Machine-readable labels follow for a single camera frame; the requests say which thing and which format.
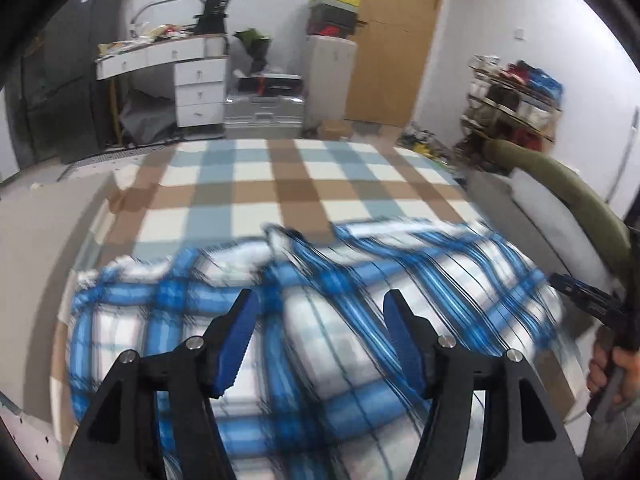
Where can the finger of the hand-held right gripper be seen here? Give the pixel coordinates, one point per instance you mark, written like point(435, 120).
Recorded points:
point(590, 297)

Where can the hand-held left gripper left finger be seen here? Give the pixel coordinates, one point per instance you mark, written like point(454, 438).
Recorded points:
point(235, 340)

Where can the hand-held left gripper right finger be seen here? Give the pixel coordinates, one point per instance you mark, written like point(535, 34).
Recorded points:
point(402, 345)

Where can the blue plaid shirt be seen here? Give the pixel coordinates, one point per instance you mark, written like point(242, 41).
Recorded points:
point(310, 335)

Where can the person's right hand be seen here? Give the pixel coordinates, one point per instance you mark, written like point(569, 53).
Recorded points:
point(631, 375)

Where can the grey pillow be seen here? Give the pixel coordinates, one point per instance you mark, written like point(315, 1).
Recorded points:
point(555, 225)

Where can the olive green pillow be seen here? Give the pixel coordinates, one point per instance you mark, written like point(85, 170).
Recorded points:
point(580, 195)

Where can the grey metal pole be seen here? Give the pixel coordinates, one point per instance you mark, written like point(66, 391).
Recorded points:
point(625, 155)

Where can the checked bed sheet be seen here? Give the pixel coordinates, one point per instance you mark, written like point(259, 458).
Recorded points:
point(300, 185)

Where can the shoes on floor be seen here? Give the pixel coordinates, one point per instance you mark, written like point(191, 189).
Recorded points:
point(425, 145)

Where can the shoe rack with shoes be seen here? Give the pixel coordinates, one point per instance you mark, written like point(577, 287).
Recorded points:
point(510, 105)

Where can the striped floor rug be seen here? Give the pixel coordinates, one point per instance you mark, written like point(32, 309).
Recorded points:
point(115, 155)

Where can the small cardboard box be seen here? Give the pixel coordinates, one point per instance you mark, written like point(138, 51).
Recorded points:
point(336, 130)

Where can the silver suitcase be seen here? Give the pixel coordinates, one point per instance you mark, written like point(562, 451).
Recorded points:
point(265, 115)

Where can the dark grey bag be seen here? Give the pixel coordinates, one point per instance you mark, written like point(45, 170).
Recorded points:
point(145, 120)

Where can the white desk with drawers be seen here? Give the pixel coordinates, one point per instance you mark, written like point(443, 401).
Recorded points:
point(200, 90)

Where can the black box with red print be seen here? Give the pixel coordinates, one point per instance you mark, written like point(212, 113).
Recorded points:
point(272, 85)

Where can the white cabinet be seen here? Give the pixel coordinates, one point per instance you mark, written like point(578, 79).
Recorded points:
point(330, 80)

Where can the dark wrapped flower bouquet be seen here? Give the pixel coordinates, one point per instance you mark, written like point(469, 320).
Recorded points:
point(255, 47)

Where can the wooden door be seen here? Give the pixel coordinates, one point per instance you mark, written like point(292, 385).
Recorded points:
point(395, 45)

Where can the black refrigerator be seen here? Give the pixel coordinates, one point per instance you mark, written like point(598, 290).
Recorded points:
point(65, 60)

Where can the black box on desk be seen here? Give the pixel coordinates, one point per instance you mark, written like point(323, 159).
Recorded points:
point(212, 12)

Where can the stack of black shoe boxes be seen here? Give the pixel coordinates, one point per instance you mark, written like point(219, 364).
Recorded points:
point(330, 22)

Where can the yellow shoe box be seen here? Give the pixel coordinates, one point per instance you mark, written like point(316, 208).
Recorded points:
point(334, 0)

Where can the white wall switch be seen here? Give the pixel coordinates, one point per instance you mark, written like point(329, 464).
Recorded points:
point(520, 34)

